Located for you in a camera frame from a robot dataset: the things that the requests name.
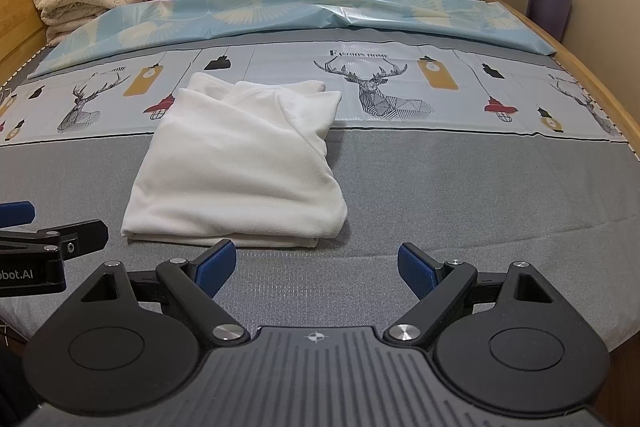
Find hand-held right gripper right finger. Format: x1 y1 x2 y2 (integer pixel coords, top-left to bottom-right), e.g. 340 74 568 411
384 243 558 349

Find purple board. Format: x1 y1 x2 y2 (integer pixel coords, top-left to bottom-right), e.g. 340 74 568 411
525 0 574 44

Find wooden bed frame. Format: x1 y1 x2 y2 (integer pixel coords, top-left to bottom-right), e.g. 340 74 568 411
479 0 640 190

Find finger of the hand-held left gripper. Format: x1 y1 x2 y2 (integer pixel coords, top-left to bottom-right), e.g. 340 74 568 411
0 201 36 229
0 220 110 260

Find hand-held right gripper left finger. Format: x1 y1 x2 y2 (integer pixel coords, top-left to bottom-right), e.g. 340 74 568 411
75 239 251 349

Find white garment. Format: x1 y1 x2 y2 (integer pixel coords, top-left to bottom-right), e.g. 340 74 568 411
121 72 349 252

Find light blue patterned quilt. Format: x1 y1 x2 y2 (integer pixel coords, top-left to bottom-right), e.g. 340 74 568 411
30 0 559 80

